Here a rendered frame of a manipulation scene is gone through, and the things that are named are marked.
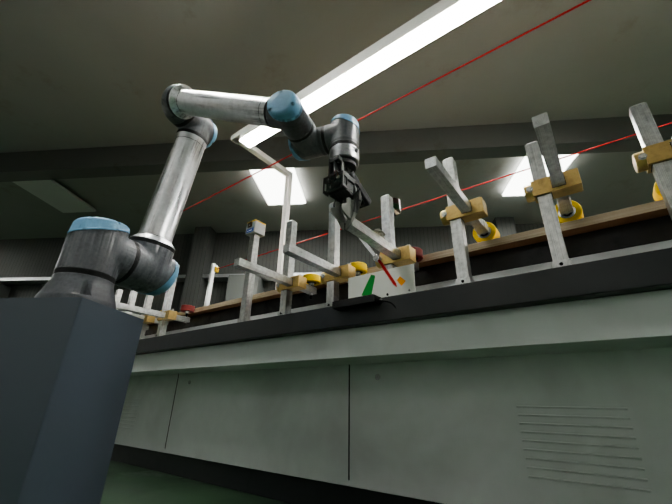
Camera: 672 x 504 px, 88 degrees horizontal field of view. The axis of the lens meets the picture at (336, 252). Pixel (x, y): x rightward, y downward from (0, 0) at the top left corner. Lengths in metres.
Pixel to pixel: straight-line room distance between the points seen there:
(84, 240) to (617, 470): 1.52
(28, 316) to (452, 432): 1.22
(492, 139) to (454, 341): 3.59
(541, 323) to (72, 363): 1.14
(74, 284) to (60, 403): 0.30
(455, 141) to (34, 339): 4.05
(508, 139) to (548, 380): 3.58
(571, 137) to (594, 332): 3.88
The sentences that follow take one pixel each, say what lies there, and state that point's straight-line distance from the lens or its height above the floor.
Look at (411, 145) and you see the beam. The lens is 4.29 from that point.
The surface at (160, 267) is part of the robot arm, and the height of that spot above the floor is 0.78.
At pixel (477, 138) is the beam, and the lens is 4.46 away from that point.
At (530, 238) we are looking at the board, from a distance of 1.28.
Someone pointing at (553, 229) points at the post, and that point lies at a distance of 1.10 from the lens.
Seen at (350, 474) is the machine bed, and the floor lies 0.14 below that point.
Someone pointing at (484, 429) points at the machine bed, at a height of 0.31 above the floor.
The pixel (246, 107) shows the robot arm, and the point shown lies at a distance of 1.16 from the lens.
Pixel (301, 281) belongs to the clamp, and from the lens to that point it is 1.47.
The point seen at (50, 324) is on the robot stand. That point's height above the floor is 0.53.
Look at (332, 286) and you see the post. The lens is 1.34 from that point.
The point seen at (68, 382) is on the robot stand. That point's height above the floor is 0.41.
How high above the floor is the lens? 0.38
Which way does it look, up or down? 23 degrees up
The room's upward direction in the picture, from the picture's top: 1 degrees clockwise
